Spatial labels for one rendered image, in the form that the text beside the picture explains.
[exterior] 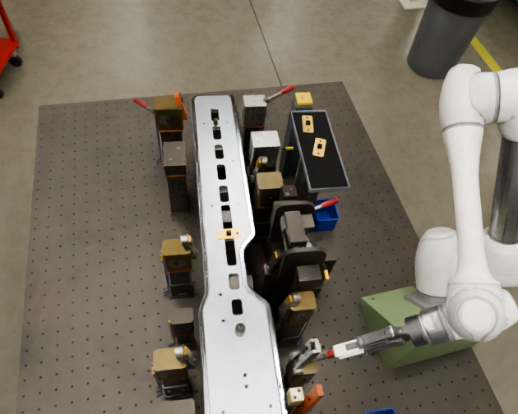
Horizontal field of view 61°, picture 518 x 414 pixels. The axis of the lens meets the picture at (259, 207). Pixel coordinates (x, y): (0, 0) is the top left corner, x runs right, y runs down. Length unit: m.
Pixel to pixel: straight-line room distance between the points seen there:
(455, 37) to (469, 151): 2.70
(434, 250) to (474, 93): 0.57
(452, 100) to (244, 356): 0.90
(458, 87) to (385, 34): 3.22
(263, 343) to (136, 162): 1.11
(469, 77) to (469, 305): 0.61
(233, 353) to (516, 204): 0.94
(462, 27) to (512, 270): 2.52
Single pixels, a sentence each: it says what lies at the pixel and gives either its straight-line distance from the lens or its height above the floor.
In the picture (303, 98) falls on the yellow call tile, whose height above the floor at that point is 1.16.
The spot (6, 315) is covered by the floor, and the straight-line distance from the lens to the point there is 2.67.
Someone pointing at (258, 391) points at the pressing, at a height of 1.00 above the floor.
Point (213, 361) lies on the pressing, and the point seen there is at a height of 1.00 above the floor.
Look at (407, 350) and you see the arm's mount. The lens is 1.55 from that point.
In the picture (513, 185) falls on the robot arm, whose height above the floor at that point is 1.37.
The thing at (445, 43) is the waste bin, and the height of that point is 0.35.
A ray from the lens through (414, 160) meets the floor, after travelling 3.35.
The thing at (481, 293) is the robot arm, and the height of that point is 1.53.
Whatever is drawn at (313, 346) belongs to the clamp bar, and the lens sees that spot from 1.15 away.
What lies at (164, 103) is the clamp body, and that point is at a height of 1.06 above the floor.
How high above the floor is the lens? 2.28
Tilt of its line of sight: 55 degrees down
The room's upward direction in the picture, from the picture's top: 9 degrees clockwise
